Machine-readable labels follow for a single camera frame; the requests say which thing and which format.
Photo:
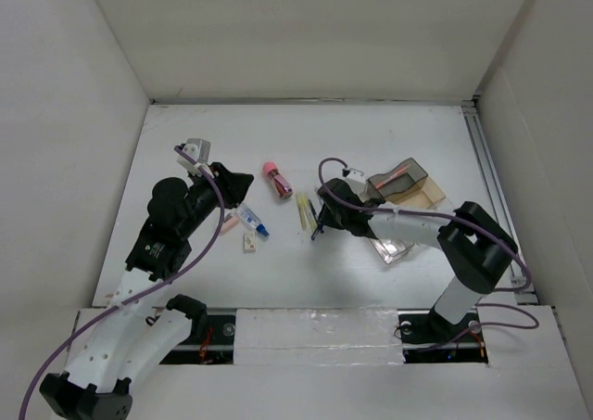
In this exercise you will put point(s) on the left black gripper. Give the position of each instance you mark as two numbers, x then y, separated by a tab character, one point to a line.
232	184

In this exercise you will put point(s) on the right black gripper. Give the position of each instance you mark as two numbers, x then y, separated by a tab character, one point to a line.
328	219

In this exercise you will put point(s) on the blue gel pen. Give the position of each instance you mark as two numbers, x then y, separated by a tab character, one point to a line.
318	230

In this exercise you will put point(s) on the black pen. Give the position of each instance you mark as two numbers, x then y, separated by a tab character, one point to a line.
313	212

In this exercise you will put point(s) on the yellow highlighter pen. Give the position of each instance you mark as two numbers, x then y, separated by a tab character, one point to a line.
302	205

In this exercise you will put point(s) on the pink cap crayon jar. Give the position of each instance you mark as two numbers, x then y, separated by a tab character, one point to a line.
282	187

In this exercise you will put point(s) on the orange pen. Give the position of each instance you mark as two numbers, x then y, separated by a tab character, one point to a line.
391	177

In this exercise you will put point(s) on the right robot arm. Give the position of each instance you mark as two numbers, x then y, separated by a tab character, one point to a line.
477	250

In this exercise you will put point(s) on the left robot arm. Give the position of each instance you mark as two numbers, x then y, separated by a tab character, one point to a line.
127	340

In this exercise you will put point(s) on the blue white glue tube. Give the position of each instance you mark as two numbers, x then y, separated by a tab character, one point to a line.
248	216

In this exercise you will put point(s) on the pink eraser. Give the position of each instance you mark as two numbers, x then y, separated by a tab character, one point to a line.
229	222

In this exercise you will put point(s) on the small white eraser box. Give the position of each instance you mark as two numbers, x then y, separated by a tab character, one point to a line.
249	243

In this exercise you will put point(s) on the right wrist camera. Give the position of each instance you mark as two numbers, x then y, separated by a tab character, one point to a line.
355	179

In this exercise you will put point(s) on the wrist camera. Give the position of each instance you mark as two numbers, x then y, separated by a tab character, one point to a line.
355	179
193	155

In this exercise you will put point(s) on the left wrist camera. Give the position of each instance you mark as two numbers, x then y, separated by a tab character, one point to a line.
193	155

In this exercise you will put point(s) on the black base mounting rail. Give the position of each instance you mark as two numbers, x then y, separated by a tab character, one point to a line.
211	345

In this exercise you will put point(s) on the aluminium rail right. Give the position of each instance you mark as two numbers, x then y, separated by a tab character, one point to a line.
500	209

